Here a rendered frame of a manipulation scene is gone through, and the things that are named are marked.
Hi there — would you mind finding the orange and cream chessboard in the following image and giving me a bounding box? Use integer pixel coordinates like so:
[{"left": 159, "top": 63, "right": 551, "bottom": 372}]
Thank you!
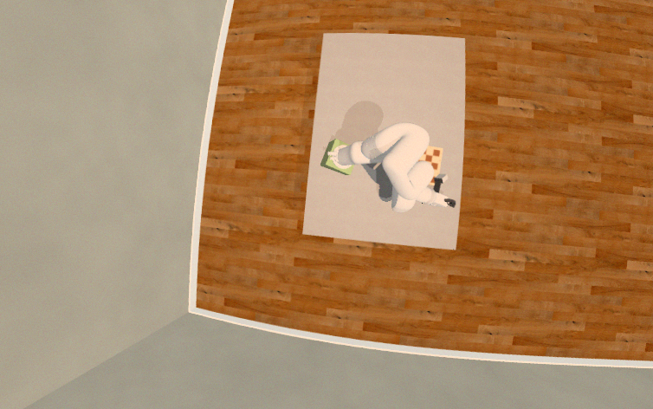
[{"left": 419, "top": 146, "right": 443, "bottom": 185}]

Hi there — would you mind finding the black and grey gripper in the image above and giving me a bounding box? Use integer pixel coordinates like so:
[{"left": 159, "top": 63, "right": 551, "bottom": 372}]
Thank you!
[{"left": 427, "top": 192, "right": 456, "bottom": 208}]

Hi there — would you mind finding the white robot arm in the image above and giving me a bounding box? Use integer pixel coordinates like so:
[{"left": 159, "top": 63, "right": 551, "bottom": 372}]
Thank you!
[{"left": 327, "top": 122, "right": 448, "bottom": 212}]

